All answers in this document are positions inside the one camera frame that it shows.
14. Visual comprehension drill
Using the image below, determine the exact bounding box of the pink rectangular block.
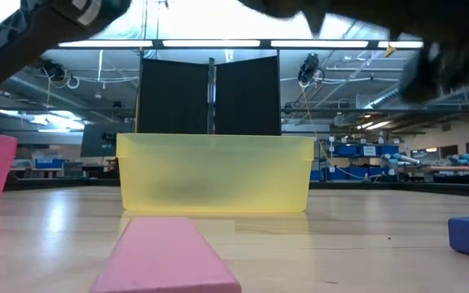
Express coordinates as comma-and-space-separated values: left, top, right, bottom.
90, 216, 243, 293

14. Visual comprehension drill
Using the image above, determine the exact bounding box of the overhead light bar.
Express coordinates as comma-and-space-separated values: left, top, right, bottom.
53, 38, 425, 50

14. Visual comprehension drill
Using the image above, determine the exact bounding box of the wooden background table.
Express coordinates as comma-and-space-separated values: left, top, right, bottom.
429, 164, 469, 174

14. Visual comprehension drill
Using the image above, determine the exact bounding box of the shelf with blue bins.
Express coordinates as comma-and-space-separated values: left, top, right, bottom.
327, 140, 401, 182

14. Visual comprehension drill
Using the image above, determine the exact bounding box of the black folding partition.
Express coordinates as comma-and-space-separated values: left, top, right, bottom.
136, 55, 282, 137

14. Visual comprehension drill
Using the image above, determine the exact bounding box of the yellow plastic bin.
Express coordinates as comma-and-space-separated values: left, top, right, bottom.
116, 133, 315, 214

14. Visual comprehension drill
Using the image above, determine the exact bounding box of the black monitor screen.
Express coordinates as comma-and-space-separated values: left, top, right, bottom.
80, 123, 120, 159

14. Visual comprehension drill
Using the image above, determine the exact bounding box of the blue storage crate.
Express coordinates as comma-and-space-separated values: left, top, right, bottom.
33, 158, 65, 170

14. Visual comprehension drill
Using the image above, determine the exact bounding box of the silver ceiling duct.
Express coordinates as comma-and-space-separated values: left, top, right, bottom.
366, 81, 406, 109

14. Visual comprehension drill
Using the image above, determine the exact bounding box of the black hanging cable bundle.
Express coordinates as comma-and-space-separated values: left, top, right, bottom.
34, 56, 68, 82
297, 52, 326, 85

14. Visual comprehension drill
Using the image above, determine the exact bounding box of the yellow hanging cord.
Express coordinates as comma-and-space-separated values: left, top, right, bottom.
299, 81, 368, 181

